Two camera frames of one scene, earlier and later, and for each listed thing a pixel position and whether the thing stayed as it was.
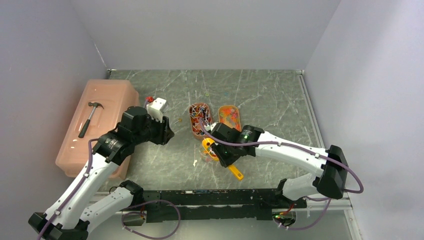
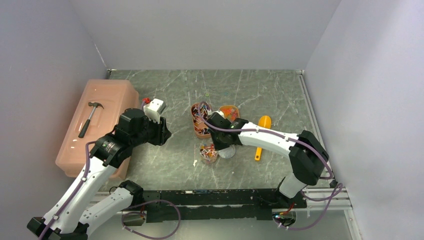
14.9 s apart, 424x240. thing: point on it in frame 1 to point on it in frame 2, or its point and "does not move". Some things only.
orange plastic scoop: x=206 y=144 to x=264 y=121
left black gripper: x=164 y=132 does not move
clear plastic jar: x=205 y=156 does not move
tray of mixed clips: x=197 y=111 does not move
